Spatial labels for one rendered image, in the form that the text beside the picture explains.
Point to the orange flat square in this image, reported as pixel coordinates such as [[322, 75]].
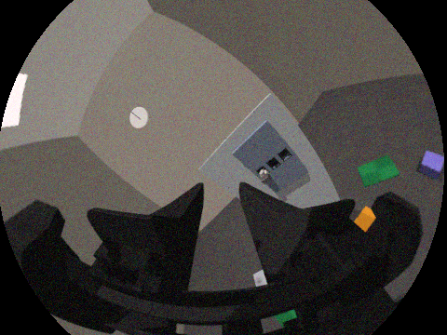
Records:
[[365, 219]]

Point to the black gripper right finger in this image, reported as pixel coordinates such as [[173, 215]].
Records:
[[279, 230]]

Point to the white rectangular block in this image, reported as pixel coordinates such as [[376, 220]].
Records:
[[259, 278]]

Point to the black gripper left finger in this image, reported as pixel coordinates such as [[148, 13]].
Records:
[[170, 232]]

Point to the green square patch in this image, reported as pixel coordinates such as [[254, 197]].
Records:
[[282, 318]]

